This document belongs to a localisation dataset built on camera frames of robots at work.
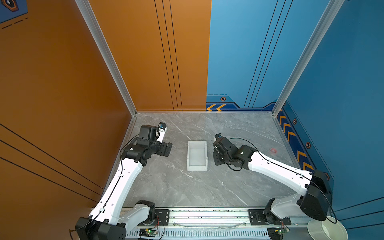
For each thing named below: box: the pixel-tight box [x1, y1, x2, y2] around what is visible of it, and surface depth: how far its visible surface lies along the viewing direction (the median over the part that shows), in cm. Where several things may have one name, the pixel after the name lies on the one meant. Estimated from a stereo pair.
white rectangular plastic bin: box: [187, 140, 208, 171], surface depth 93 cm
